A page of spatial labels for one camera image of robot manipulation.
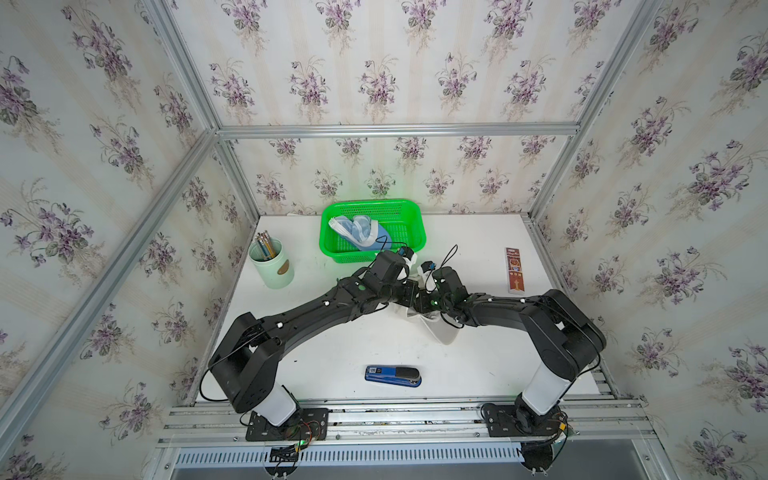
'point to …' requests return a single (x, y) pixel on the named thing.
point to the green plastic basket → (403, 219)
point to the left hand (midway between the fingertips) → (422, 292)
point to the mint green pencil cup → (277, 272)
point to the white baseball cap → (438, 324)
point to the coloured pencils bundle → (265, 245)
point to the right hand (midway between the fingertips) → (415, 296)
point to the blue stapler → (405, 375)
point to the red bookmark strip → (515, 277)
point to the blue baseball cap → (361, 231)
